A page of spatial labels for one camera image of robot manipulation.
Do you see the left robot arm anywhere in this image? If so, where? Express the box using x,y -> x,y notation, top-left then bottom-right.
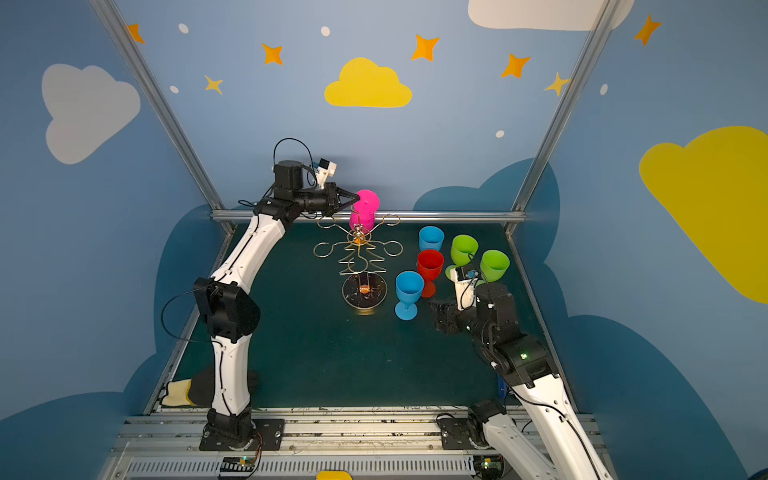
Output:
193,159 -> 359,451

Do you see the right frame post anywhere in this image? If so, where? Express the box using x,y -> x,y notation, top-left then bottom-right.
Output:
511,0 -> 621,214

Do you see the red wine glass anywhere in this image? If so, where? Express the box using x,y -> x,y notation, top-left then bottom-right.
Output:
417,249 -> 444,298

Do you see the aluminium rail base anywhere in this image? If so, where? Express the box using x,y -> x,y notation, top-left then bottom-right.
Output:
95,406 -> 619,480

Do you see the right circuit board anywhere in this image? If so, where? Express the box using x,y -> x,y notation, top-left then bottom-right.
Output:
473,456 -> 505,480

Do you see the gold wire glass rack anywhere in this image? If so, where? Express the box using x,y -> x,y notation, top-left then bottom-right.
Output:
313,213 -> 404,315

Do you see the blue wine glass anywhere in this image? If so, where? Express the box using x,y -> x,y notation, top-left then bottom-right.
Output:
418,226 -> 445,251
395,271 -> 425,321

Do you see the pink wine glass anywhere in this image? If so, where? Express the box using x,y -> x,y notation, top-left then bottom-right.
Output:
349,190 -> 380,232

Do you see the green wine glass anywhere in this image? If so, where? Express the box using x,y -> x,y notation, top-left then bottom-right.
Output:
480,250 -> 511,283
445,234 -> 479,280

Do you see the yellow object at bottom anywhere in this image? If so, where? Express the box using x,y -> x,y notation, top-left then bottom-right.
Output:
316,471 -> 353,480

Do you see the black glove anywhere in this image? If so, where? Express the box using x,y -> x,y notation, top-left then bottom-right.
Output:
160,364 -> 215,408

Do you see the left circuit board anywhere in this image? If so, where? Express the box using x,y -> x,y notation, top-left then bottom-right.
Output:
217,456 -> 257,479

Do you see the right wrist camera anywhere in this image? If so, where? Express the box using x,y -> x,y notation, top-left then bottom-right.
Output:
452,265 -> 480,311

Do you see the left frame post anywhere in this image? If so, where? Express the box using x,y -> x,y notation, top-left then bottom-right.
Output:
90,0 -> 224,210

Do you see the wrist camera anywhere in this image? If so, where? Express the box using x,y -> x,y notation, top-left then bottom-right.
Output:
312,158 -> 337,190
452,265 -> 480,311

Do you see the circuit board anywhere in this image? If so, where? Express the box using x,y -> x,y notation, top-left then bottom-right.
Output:
217,456 -> 257,479
473,456 -> 505,480

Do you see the rear frame bar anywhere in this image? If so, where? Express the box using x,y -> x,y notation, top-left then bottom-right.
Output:
211,210 -> 526,223

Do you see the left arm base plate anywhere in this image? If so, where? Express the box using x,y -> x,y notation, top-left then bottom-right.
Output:
199,416 -> 285,452

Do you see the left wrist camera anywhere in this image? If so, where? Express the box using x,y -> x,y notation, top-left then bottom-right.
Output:
312,158 -> 337,190

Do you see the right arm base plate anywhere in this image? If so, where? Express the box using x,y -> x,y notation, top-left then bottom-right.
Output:
436,416 -> 490,450

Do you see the frame post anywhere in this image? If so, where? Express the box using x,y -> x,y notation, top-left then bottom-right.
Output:
90,0 -> 224,210
511,0 -> 621,214

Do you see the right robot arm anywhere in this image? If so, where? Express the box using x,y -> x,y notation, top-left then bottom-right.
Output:
429,283 -> 612,479

